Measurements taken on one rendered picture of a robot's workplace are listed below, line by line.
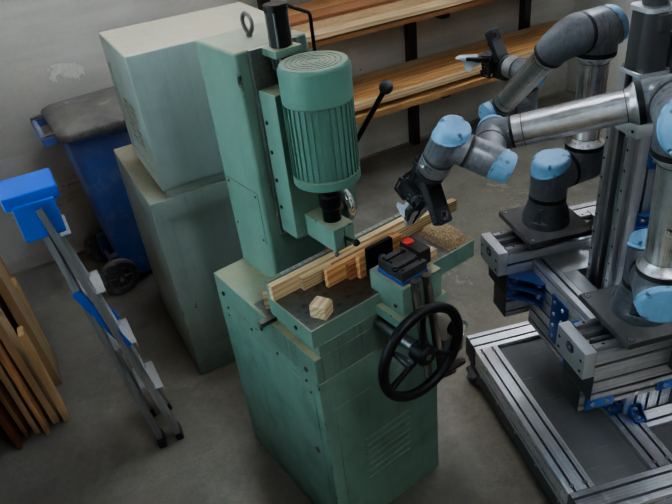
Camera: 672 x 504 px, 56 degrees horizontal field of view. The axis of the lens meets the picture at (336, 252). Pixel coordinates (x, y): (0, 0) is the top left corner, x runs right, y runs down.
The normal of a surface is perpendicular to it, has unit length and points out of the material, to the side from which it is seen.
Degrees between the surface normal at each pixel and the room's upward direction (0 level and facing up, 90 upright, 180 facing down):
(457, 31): 90
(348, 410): 90
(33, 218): 90
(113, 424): 0
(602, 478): 0
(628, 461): 0
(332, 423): 90
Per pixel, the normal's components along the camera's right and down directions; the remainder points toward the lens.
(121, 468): -0.11, -0.83
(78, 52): 0.48, 0.44
